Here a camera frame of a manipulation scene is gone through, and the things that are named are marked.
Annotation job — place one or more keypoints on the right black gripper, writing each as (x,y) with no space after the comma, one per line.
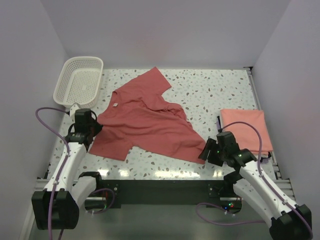
(210,152)

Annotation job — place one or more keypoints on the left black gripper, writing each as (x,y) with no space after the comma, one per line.
(94,126)

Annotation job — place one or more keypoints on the red t shirt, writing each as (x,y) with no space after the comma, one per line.
(138,116)

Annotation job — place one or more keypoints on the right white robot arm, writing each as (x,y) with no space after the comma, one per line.
(286,220)

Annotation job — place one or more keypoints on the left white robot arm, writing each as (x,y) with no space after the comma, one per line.
(57,205)

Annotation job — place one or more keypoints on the folded salmon t shirt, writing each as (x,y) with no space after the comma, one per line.
(249,124)

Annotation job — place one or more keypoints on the white plastic basket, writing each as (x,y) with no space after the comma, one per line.
(79,82)

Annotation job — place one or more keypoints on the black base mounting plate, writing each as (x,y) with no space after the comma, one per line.
(162,192)

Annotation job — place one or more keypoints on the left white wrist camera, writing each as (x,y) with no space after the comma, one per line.
(73,110)

